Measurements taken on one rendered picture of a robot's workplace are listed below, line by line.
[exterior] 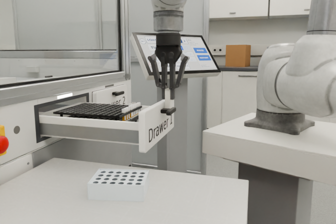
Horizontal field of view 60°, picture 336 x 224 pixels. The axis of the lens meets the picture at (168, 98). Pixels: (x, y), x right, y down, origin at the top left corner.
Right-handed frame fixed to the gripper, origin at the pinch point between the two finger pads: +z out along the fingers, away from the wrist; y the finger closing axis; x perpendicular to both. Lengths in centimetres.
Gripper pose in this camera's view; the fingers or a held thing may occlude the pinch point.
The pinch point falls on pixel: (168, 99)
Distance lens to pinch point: 90.4
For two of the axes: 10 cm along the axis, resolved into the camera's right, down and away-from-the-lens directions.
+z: 0.0, 9.9, 1.5
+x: -2.8, 1.5, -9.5
